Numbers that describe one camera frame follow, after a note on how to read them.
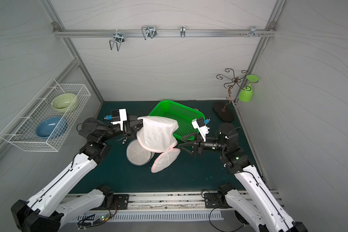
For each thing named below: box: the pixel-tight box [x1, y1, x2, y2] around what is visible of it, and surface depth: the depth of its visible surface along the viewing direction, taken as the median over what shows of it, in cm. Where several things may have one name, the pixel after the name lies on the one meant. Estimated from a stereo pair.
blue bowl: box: [35, 116, 67, 138], surface depth 64 cm
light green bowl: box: [50, 93, 77, 113], surface depth 73 cm
